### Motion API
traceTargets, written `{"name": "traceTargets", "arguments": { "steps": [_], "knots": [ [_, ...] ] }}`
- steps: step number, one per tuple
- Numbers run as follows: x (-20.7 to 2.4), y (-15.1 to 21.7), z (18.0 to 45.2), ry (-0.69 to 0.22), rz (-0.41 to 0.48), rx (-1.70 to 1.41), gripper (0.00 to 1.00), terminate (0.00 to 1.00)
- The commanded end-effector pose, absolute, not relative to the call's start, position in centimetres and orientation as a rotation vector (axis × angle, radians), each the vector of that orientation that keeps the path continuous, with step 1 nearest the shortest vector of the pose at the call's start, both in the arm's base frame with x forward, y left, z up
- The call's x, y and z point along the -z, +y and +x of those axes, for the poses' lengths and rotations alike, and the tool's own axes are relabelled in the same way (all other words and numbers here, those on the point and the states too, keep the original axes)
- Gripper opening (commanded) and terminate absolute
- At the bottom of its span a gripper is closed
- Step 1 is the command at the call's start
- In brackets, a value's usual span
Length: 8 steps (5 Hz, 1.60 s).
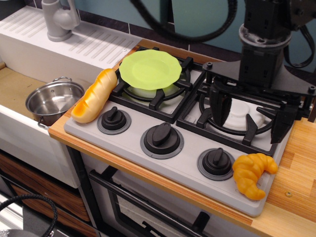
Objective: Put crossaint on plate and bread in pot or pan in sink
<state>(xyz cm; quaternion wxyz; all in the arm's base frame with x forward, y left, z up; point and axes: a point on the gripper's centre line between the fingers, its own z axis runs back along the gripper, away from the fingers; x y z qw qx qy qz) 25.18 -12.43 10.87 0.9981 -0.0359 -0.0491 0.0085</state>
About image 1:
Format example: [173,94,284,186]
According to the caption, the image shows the left black stove knob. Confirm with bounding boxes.
[97,106,131,135]

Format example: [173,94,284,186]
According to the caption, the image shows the grey toy faucet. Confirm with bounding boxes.
[41,0,80,42]

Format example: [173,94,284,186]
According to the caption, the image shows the light green plastic plate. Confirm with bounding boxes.
[119,49,182,90]

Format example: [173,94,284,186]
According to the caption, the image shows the black burner grate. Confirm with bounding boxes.
[176,73,286,159]
[109,56,204,124]

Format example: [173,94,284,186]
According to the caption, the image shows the black stove knob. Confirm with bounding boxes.
[140,122,184,159]
[197,148,235,181]
[97,106,131,135]

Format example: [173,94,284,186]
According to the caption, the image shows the white toy sink unit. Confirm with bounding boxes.
[0,6,141,188]

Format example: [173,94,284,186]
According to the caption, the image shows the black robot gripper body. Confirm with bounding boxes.
[203,59,316,118]

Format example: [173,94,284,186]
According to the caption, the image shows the middle black stove knob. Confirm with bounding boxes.
[140,122,184,159]

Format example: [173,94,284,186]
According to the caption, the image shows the black oven door handle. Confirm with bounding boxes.
[88,170,206,237]

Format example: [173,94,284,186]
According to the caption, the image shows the right black stove knob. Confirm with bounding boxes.
[197,148,235,181]

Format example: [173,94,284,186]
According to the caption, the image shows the wooden drawer front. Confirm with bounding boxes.
[0,151,97,237]

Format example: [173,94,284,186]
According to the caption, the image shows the small stainless steel pot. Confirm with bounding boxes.
[25,77,84,129]

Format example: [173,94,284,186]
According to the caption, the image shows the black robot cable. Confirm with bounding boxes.
[129,0,239,43]

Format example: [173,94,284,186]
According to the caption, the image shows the orange toy croissant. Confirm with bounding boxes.
[233,153,278,200]

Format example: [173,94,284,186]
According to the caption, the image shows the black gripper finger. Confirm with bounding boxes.
[209,84,232,126]
[271,104,298,144]

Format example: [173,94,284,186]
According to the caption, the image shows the toy baguette bread loaf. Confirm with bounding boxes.
[71,69,118,123]

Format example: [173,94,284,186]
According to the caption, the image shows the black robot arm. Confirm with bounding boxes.
[208,0,316,144]

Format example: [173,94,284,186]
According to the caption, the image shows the grey toy stove top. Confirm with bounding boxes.
[63,45,294,218]

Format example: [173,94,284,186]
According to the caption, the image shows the black left burner grate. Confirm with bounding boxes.
[109,56,204,124]

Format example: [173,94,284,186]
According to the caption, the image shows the black right burner grate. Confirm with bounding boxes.
[176,73,286,159]

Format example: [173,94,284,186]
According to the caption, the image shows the black braided cable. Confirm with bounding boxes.
[0,194,59,237]

